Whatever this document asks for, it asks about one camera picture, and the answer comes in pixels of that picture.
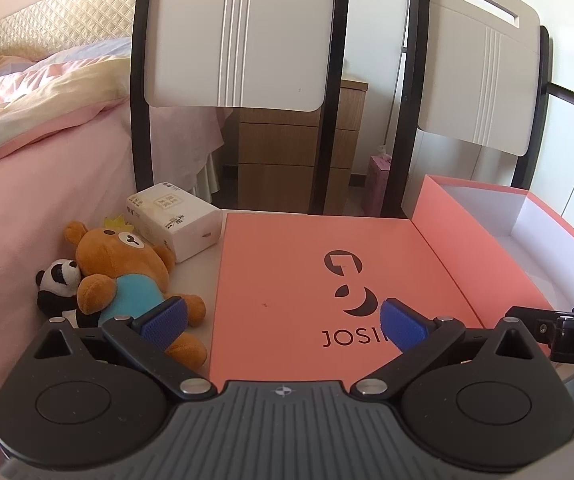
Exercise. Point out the pink carton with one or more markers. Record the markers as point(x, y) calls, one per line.
point(377, 185)

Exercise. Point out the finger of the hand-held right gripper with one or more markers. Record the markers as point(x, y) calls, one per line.
point(532, 320)

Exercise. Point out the white desktop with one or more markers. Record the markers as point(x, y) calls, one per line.
point(197, 280)

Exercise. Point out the white chair with black frame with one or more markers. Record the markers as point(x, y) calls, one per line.
point(237, 35)
point(477, 80)

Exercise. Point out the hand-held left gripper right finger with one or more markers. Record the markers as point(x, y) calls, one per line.
point(399, 327)

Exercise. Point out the pink and yellow duvet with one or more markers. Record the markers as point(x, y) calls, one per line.
point(42, 90)

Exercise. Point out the white tissue pack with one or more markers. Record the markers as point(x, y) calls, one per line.
point(177, 220)

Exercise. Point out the pink cardboard box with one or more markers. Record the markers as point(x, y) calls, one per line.
point(467, 250)

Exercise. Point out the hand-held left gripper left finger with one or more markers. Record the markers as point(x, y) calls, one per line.
point(167, 317)

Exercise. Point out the panda plush toy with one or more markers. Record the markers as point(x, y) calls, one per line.
point(59, 277)

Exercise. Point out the wooden nightstand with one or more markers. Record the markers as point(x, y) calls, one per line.
point(277, 145)

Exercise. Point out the pink bed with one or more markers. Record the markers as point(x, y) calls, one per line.
point(27, 210)

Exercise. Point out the quilted cream headboard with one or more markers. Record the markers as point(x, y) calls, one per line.
point(67, 15)

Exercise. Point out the brown teddy bear plush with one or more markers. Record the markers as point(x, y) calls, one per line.
point(117, 265)

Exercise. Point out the pink box lid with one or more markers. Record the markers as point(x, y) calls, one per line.
point(277, 285)

